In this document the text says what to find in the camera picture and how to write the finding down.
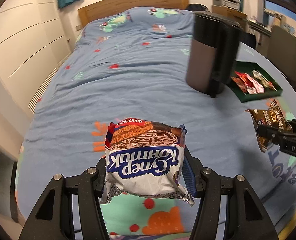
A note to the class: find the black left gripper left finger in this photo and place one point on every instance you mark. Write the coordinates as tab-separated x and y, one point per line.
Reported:
53	214

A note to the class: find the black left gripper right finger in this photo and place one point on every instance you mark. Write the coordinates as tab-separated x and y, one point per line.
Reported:
233	199

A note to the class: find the brown chocolate snack bag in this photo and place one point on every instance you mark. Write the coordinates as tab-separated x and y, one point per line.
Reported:
271	117

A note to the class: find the large red snack bag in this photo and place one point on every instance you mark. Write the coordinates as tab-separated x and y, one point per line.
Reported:
247	84

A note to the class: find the white blue wafer packet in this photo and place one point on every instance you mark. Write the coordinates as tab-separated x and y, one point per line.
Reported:
145	158

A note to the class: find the clear pink bunny candy packet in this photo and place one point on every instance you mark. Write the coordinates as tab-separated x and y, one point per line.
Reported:
263	81

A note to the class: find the green shallow tray box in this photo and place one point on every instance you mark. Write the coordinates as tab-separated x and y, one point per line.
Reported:
248	67

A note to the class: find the black cylindrical bin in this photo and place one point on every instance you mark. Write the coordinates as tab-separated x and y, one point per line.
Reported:
213	51

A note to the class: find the wooden drawer cabinet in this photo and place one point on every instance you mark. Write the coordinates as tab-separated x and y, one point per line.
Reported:
235	15

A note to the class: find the white printer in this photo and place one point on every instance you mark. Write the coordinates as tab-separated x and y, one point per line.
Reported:
232	4

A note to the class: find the black backpack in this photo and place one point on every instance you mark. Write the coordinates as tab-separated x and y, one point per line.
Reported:
196	7

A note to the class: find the blue patterned bed cover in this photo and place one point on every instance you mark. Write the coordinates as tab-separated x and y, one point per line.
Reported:
133	65

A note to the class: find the wooden headboard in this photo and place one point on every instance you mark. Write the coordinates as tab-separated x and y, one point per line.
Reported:
107	8

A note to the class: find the cream wardrobe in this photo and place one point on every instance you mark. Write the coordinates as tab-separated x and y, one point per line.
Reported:
32	46

